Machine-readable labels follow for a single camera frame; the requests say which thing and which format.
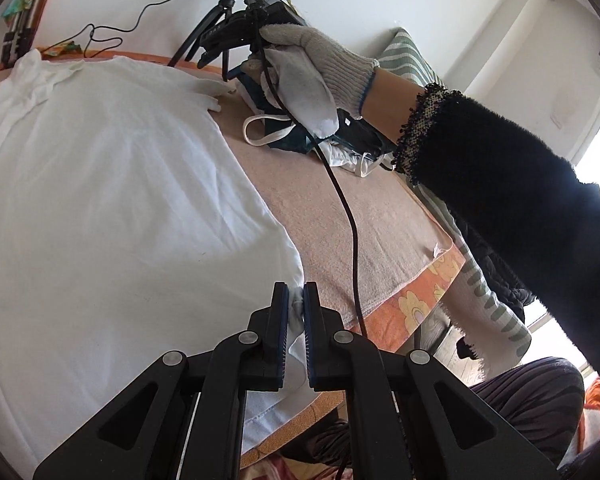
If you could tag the black fuzzy sleeve forearm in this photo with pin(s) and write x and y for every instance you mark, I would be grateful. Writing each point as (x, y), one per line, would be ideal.
(524, 201)

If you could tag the striped dark trousers leg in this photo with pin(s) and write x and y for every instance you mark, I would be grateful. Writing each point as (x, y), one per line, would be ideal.
(543, 400)

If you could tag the right hand grey knit glove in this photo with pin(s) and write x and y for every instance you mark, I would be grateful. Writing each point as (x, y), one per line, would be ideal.
(311, 76)

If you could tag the black mini tripod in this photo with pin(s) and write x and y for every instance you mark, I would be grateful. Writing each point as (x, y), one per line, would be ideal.
(190, 46)

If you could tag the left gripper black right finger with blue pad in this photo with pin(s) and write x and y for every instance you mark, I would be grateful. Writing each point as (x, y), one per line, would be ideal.
(409, 416)

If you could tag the orange floral bed sheet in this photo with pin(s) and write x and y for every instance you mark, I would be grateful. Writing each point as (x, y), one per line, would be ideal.
(135, 219)

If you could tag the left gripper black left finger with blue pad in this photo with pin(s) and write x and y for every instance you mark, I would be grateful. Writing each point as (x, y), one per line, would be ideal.
(182, 418)

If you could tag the folded tripod with colourful cloth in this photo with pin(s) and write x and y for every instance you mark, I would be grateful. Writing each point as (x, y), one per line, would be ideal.
(22, 17)

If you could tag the white t-shirt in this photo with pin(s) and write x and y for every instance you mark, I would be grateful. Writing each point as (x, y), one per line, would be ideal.
(127, 229)

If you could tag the dark teal garment white trim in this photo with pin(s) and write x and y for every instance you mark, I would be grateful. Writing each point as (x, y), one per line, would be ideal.
(269, 126)

